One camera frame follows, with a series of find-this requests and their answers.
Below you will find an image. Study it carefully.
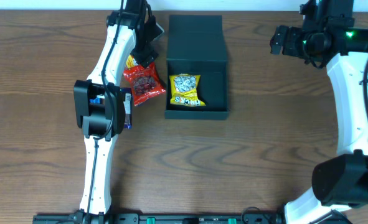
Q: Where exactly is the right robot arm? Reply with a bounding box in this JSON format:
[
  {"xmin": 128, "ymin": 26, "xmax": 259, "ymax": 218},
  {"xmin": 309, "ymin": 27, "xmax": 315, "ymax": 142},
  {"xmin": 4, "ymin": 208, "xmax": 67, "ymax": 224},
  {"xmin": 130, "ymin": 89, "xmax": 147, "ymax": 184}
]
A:
[{"xmin": 270, "ymin": 0, "xmax": 368, "ymax": 223}]

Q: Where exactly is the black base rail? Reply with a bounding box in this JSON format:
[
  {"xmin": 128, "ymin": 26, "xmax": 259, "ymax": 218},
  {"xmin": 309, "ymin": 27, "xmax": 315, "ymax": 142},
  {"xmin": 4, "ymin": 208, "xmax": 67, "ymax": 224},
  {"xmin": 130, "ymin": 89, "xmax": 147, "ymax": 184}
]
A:
[{"xmin": 32, "ymin": 212, "xmax": 285, "ymax": 224}]

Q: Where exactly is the blue snack bar wrapper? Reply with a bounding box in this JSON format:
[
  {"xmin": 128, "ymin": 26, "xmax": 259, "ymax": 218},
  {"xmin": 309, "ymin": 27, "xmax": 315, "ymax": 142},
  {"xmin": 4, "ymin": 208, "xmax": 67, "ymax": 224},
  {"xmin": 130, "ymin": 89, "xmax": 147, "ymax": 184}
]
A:
[{"xmin": 90, "ymin": 97, "xmax": 105, "ymax": 105}]

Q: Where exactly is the dark blue chocolate bar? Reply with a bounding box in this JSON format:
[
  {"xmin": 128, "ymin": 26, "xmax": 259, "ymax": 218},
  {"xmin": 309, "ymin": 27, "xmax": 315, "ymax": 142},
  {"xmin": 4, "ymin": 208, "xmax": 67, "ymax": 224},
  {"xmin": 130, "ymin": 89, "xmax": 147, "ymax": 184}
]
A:
[{"xmin": 121, "ymin": 88, "xmax": 133, "ymax": 129}]

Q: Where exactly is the red Hacks candy bag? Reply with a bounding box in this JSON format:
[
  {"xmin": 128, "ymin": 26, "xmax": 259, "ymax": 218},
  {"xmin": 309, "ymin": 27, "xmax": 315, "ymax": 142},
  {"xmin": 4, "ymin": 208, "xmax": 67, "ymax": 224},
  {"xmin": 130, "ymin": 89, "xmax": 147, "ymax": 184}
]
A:
[{"xmin": 123, "ymin": 62, "xmax": 166, "ymax": 106}]

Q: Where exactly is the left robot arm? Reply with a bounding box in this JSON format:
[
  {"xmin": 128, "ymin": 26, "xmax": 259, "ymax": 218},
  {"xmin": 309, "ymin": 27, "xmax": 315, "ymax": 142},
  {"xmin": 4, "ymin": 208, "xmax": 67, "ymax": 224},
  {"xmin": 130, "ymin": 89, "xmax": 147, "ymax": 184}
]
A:
[{"xmin": 73, "ymin": 0, "xmax": 164, "ymax": 223}]

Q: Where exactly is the red Pringles can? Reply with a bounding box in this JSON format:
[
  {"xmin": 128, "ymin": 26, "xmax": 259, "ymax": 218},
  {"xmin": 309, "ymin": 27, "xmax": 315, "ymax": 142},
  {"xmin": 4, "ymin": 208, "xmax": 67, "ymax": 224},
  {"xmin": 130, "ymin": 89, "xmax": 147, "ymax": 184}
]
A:
[{"xmin": 125, "ymin": 55, "xmax": 139, "ymax": 69}]

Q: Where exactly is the yellow Hacks candy bag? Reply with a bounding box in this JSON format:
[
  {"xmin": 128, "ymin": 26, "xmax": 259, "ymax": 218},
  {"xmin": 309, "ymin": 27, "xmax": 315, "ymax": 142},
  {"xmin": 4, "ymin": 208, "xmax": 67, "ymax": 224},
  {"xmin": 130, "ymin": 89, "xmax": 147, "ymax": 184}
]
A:
[{"xmin": 169, "ymin": 73, "xmax": 205, "ymax": 107}]

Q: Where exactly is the black gift box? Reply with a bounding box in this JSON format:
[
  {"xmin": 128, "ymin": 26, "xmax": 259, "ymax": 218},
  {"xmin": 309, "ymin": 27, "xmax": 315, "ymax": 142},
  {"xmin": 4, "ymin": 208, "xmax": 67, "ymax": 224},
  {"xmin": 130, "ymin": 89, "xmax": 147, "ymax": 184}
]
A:
[{"xmin": 164, "ymin": 15, "xmax": 230, "ymax": 120}]

